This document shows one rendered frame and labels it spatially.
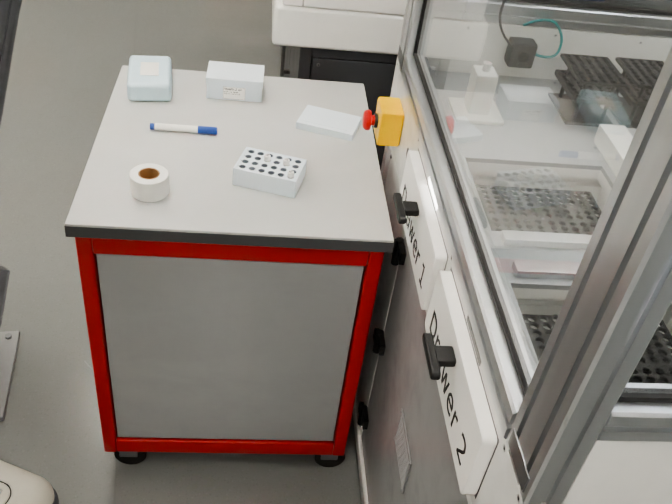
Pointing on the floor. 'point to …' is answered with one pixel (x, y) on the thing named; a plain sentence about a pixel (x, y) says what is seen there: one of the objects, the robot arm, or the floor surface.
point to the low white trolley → (229, 274)
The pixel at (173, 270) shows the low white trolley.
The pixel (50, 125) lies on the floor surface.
